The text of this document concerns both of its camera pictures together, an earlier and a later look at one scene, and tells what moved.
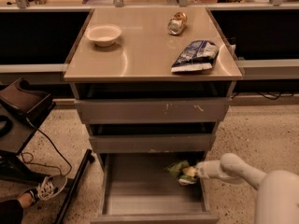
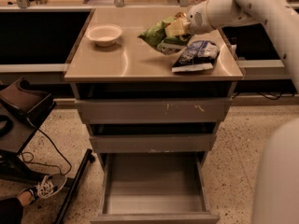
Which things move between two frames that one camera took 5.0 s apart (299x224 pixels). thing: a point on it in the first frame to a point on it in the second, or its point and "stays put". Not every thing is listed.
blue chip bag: [196, 56] stays put
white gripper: [203, 170] to [196, 19]
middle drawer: [157, 137] stays put
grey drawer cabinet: [151, 84] stays put
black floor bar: [90, 158] stays put
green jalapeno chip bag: [177, 169] to [156, 37]
